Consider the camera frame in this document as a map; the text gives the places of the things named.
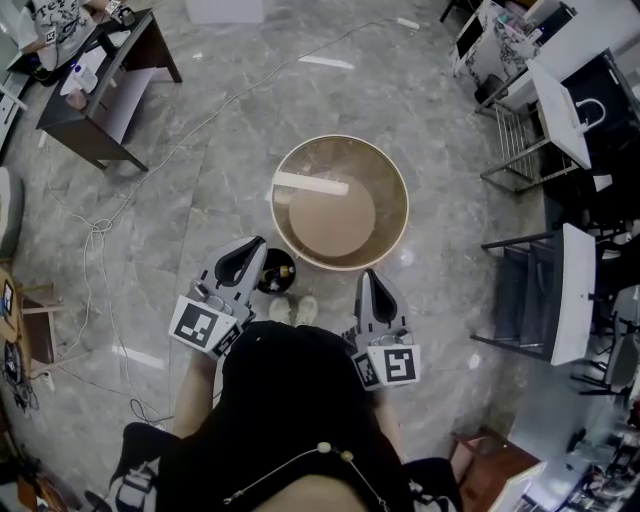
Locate small wooden stool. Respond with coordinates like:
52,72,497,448
449,427,547,512

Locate person's left forearm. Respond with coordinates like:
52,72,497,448
172,349,227,439

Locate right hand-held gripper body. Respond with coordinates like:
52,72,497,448
342,325,421,392

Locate person's black top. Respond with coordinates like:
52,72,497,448
109,319,462,512

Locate black shelf with white top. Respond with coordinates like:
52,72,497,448
472,223,599,367

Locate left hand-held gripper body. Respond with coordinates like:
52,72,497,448
168,272,257,361

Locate grey round pouf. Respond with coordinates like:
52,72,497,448
0,167,25,261

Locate white faucet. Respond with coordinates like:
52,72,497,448
574,98,607,127

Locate black metal chair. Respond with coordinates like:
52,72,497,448
572,284,640,397

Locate round wooden side table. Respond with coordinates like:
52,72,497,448
0,267,22,347

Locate white marble pattern cabinet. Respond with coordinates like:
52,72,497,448
452,0,539,92

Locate person's right forearm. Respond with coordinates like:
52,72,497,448
372,387,407,462

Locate round glass-top table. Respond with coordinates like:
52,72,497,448
269,133,410,274

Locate white sink table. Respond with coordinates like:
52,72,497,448
527,59,609,171

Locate black partition panel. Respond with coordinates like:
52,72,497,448
542,49,640,226

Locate metal wire rack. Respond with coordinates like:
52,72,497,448
479,97,571,194

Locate black standing fan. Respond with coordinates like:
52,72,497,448
83,489,114,512

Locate white shoe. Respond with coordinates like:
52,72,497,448
268,295,293,325
293,294,320,329

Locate dark wooden desk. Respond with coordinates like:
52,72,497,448
35,7,184,174

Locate white low cabinet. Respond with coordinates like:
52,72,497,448
0,69,29,166

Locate white plastic jug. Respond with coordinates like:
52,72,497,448
72,63,100,94

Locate black waste bin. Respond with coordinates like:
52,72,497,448
254,248,298,295

